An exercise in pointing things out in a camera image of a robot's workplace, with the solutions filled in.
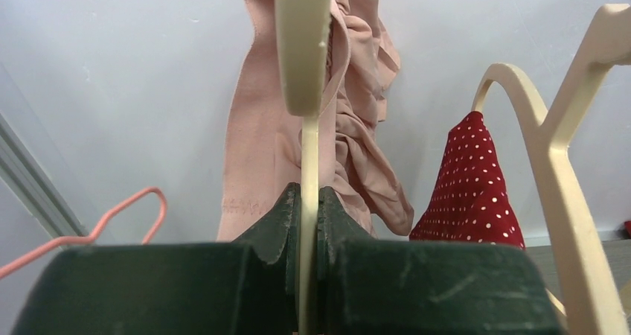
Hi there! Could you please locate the pink pleated skirt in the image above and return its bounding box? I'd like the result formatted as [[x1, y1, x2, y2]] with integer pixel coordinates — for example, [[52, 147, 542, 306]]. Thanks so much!
[[218, 0, 414, 240]]

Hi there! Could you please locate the pink wire hanger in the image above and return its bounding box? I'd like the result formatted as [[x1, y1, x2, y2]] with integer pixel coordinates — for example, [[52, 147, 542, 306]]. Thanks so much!
[[1, 187, 168, 279]]

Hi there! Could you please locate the beige hanger of red skirt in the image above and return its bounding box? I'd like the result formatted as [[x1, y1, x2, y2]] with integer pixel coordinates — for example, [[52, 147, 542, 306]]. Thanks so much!
[[472, 4, 630, 334]]

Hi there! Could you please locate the beige hanger of pink skirt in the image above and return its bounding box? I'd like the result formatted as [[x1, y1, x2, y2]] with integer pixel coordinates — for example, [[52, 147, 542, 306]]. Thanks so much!
[[275, 0, 330, 334]]

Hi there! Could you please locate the metal corner rail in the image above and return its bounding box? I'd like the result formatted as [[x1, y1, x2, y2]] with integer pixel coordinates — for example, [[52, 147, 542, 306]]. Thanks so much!
[[1, 118, 89, 236]]

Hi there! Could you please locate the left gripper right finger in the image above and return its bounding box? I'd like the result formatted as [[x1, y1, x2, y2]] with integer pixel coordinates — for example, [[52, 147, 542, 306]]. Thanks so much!
[[318, 187, 564, 334]]

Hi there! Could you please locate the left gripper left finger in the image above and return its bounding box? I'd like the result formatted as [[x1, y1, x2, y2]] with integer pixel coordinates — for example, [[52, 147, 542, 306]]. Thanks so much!
[[11, 183, 301, 334]]

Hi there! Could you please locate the red polka dot skirt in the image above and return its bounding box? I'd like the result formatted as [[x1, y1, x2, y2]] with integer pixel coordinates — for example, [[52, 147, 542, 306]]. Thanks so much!
[[409, 111, 525, 249]]

